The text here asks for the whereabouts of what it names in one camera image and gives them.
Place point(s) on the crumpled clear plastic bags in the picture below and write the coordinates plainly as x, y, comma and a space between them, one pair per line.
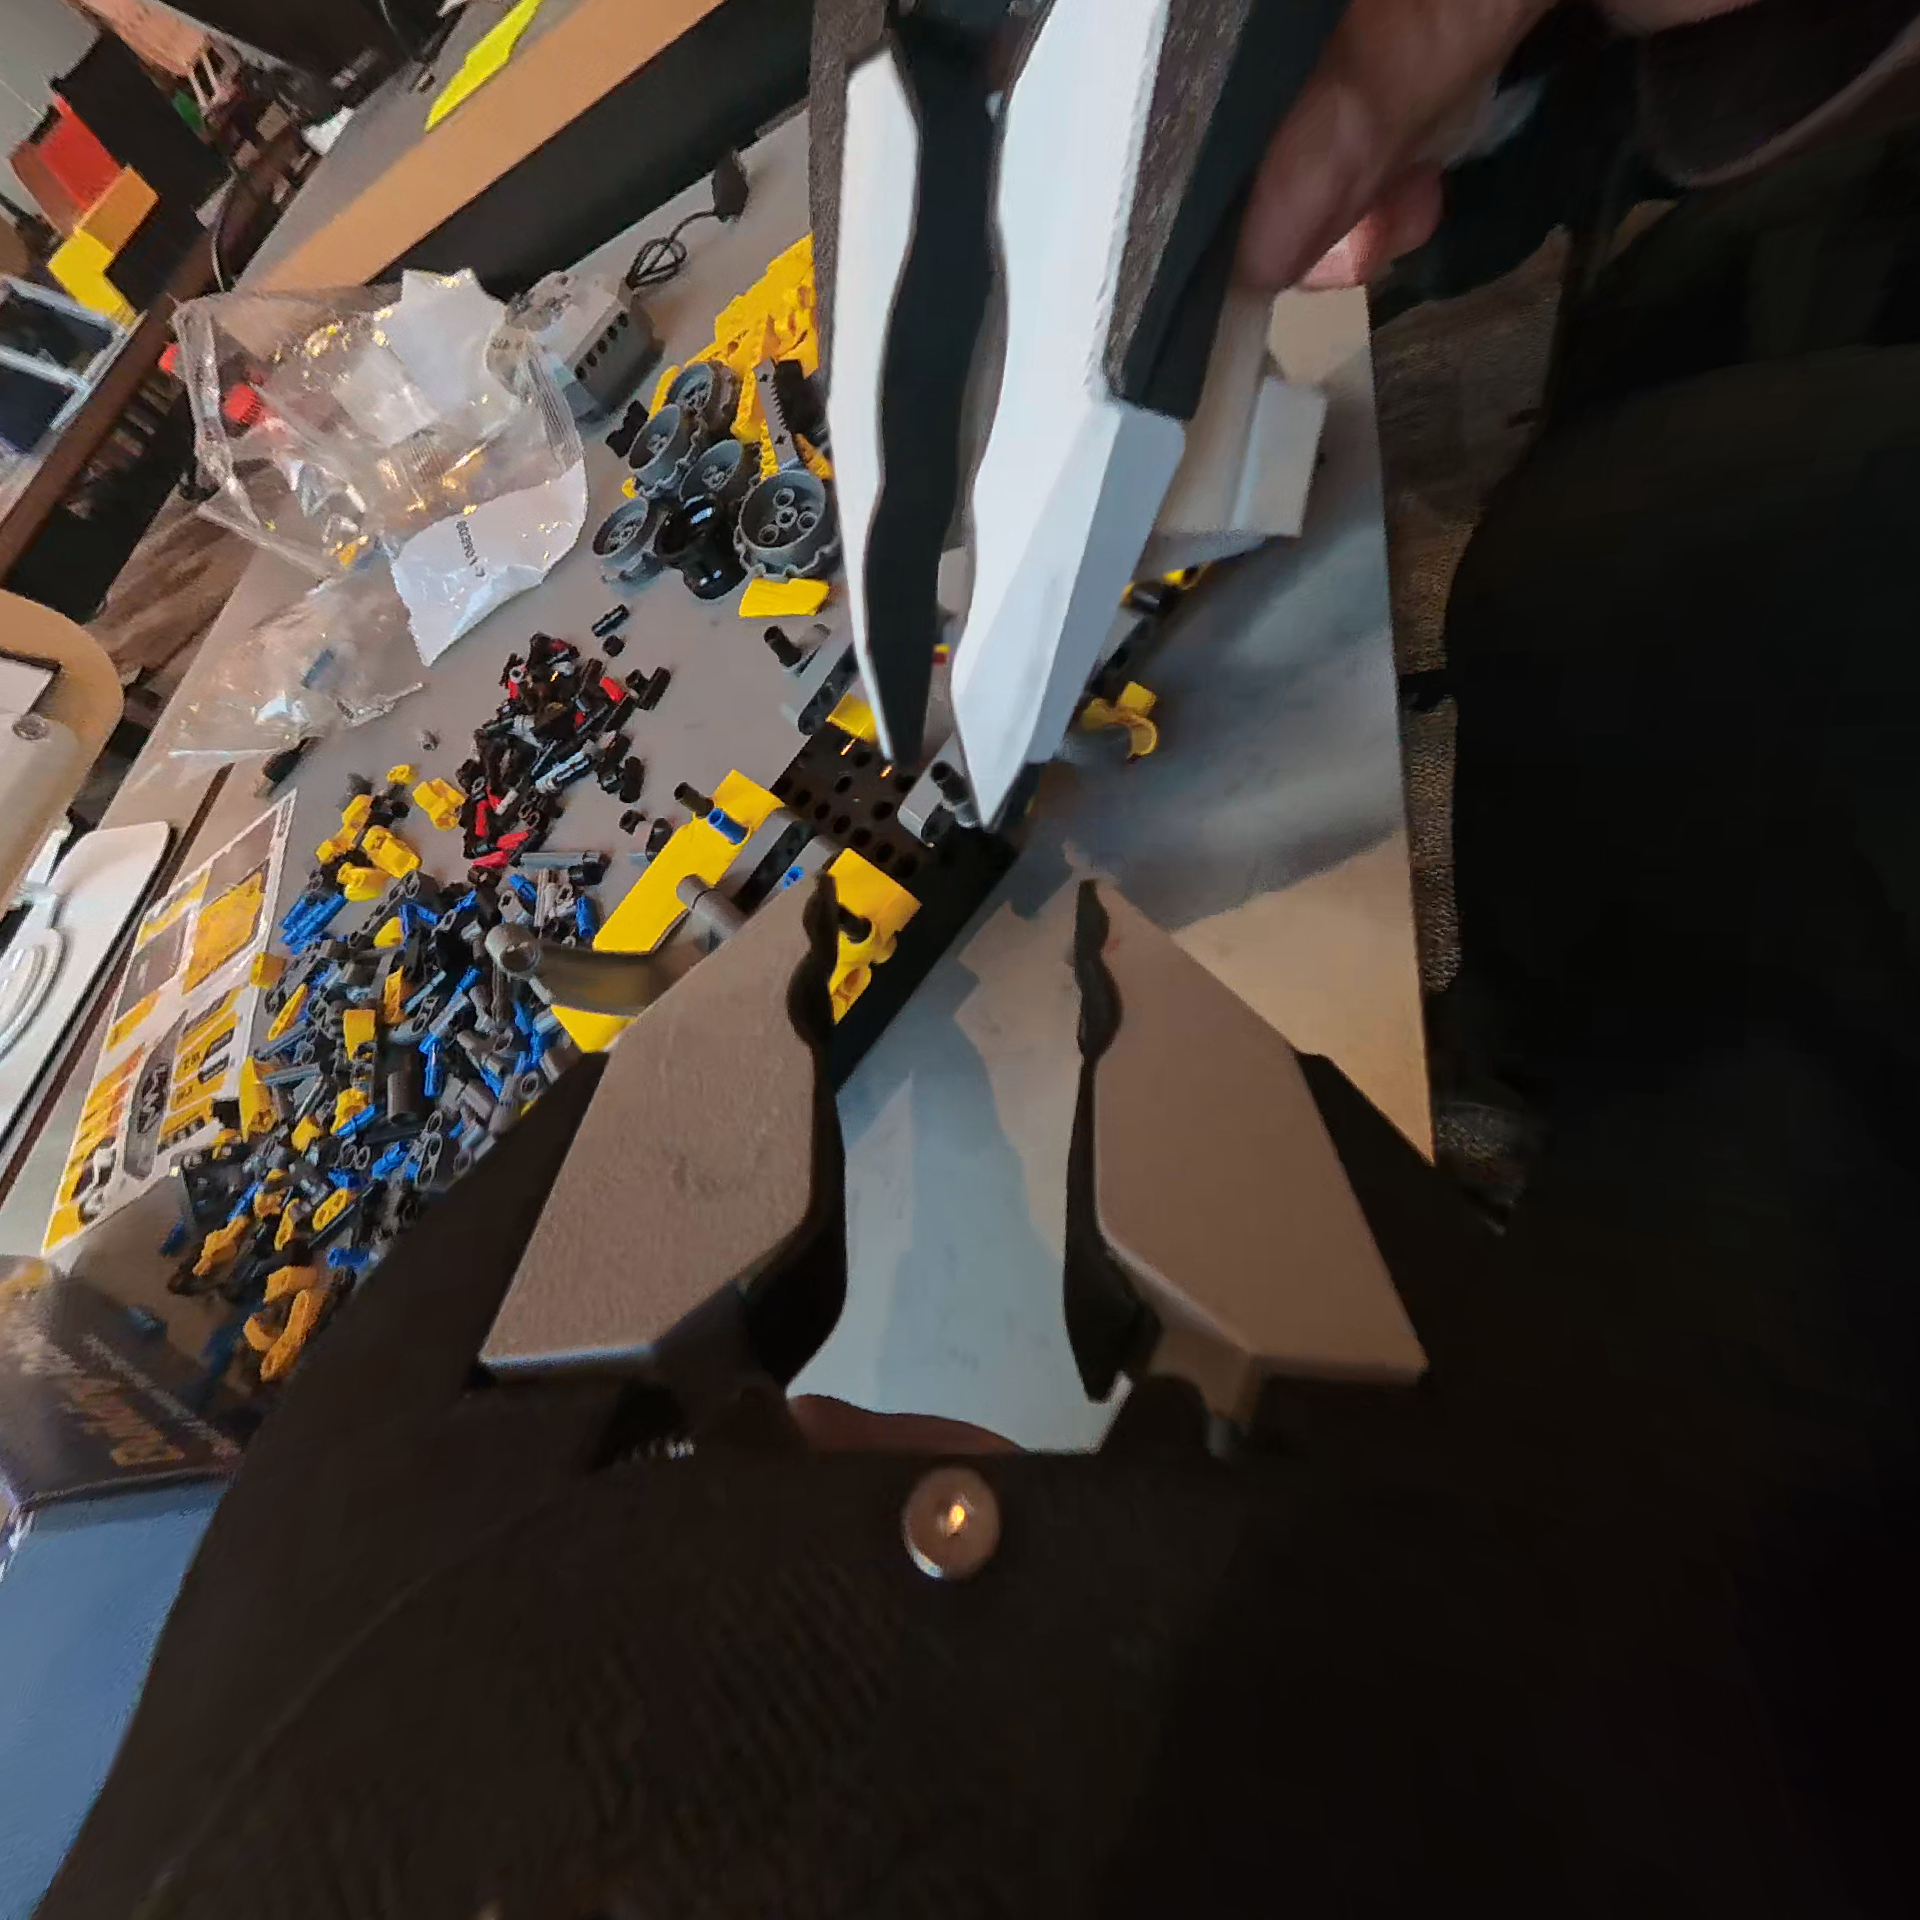
376, 421

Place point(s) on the yellow paper sheet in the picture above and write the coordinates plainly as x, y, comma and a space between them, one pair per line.
481, 61

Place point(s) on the pile of loose brick pieces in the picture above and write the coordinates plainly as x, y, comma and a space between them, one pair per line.
421, 1021

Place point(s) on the black and yellow brick assembly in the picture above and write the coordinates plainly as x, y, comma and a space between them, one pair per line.
661, 885

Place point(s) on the yellow and grey brick module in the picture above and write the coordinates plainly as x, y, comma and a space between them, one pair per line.
1126, 720

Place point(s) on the yellow printed leaflet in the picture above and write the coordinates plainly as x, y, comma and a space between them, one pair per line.
182, 1021

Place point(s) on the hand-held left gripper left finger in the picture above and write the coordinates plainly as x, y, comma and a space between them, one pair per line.
661, 1200

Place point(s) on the white flat device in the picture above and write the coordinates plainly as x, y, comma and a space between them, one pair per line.
91, 931

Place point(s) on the blue cardboard box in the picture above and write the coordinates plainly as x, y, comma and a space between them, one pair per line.
105, 1651

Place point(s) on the person's right hand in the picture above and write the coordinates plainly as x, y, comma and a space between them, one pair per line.
1349, 150

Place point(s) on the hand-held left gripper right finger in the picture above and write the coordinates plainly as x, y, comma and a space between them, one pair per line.
1244, 1215

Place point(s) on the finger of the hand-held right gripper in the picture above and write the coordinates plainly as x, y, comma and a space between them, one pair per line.
863, 300
1067, 451

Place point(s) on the long wooden table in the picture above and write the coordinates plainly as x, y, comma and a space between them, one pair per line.
600, 91

